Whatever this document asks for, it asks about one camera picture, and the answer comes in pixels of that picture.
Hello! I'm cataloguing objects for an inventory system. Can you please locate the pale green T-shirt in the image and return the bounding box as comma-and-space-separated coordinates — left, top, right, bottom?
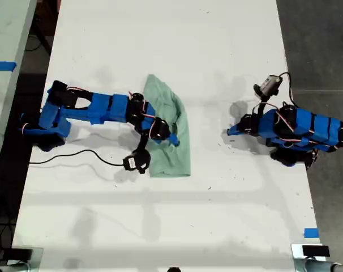
142, 74, 192, 179

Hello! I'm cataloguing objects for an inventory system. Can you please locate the short blue tape strip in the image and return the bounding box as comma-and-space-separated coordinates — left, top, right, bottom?
303, 227, 320, 239

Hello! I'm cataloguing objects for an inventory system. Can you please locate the small black box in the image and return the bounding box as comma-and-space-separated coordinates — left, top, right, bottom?
302, 245, 330, 257
6, 248, 33, 261

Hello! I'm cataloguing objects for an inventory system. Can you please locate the grey metal tube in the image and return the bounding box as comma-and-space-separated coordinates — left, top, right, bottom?
0, 262, 33, 272
294, 258, 343, 272

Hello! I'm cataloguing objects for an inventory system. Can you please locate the long blue tape strip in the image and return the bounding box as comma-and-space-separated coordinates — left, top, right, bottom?
0, 61, 18, 72

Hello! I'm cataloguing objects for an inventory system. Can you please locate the white side table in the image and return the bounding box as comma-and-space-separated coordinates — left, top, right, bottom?
0, 0, 38, 185

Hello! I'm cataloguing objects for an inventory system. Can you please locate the black camera box white label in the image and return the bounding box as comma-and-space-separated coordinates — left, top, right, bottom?
122, 150, 152, 175

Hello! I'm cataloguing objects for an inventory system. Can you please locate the black grey camera box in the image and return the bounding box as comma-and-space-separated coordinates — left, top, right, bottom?
253, 74, 283, 99

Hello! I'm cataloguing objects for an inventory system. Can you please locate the black camera cable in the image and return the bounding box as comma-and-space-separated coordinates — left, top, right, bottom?
28, 149, 126, 167
278, 71, 296, 108

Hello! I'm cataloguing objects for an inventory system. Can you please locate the white metal bracket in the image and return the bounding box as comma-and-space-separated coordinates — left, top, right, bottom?
290, 243, 327, 260

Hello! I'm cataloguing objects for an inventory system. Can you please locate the black floor cable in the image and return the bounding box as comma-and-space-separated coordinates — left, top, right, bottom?
24, 34, 49, 52

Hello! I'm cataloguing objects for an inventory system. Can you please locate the grey metal bracket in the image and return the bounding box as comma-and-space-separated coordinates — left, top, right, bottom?
11, 246, 44, 267

